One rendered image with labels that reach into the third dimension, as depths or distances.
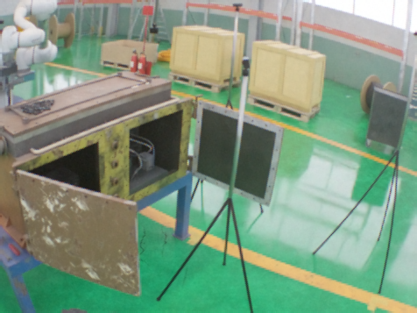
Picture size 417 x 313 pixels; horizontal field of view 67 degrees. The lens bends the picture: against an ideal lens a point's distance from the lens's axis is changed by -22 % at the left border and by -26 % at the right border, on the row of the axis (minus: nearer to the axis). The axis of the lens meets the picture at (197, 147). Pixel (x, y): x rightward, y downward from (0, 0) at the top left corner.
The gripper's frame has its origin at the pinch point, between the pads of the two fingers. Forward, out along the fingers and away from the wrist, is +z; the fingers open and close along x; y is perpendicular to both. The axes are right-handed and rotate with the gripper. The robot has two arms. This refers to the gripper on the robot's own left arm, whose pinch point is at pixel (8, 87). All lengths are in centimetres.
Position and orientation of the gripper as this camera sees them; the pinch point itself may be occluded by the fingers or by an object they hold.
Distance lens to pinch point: 228.5
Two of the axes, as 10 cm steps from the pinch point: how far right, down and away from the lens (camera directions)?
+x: -5.8, 2.9, -7.6
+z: -0.9, 9.1, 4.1
